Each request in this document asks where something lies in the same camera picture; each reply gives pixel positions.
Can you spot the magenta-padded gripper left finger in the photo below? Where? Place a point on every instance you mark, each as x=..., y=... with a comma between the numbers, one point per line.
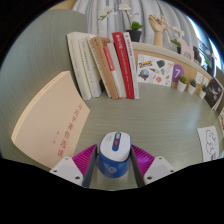
x=84, y=159

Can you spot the green desk partition panel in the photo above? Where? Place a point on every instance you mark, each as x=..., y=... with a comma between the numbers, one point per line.
x=36, y=50

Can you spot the purple round number sign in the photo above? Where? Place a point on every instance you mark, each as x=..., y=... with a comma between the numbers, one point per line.
x=177, y=73

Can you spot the cream book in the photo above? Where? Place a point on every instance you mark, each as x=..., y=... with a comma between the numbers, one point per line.
x=90, y=70

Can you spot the white sticker sheet card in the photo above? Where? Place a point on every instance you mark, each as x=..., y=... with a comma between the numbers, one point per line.
x=155, y=70

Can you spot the thick white book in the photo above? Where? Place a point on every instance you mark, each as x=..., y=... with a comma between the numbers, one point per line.
x=77, y=63

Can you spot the wooden mannequin figure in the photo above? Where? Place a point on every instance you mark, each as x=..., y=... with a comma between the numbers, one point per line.
x=171, y=31

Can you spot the light grey curtain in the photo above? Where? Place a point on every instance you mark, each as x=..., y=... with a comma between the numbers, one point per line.
x=116, y=21

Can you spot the thin white and red book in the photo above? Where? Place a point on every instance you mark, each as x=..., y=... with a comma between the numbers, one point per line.
x=116, y=73

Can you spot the white wall socket plate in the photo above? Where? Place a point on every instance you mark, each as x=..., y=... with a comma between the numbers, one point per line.
x=199, y=77

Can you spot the blue and white computer mouse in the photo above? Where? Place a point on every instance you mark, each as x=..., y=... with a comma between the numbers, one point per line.
x=114, y=153

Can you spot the black cover book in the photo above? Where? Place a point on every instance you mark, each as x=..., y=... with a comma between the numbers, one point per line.
x=213, y=94

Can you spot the brown book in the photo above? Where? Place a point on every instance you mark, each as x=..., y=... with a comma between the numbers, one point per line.
x=106, y=70

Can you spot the small succulent in white pot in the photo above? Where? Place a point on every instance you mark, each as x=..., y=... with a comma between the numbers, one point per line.
x=181, y=86
x=192, y=89
x=202, y=94

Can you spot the white cartoon-print mouse pad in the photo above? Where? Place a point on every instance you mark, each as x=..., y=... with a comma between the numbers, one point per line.
x=210, y=143

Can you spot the beige book with red text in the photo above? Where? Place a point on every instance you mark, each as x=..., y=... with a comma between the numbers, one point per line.
x=50, y=120

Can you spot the white orchid flowers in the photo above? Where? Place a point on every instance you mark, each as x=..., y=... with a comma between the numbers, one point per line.
x=179, y=32

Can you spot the black horse figure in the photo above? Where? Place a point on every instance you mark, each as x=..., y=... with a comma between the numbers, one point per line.
x=197, y=54

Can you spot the pink horse figure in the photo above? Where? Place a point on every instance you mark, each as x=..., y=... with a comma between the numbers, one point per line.
x=185, y=48

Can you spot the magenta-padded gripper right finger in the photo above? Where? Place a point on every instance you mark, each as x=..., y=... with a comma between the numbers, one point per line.
x=144, y=159

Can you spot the wooden hand model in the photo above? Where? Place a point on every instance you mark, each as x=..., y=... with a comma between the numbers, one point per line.
x=158, y=28

